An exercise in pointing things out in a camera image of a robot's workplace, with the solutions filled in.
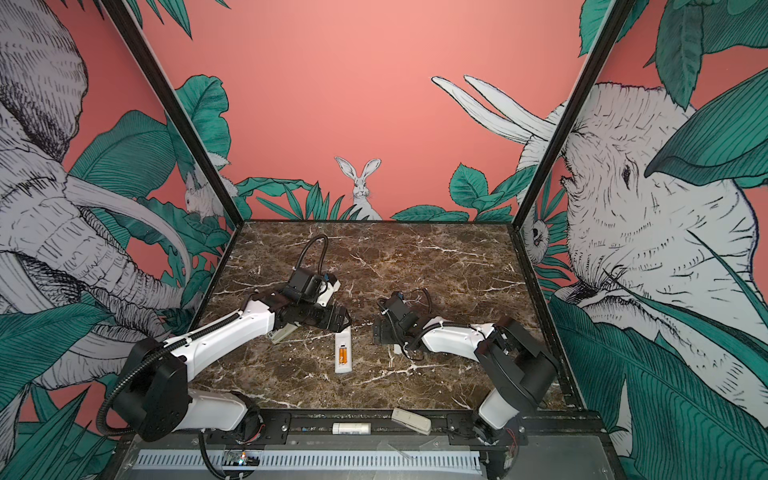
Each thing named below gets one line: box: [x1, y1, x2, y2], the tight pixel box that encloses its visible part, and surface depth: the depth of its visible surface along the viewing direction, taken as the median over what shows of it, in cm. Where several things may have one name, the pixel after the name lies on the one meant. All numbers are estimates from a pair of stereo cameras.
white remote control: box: [334, 326, 352, 373], surface depth 87 cm
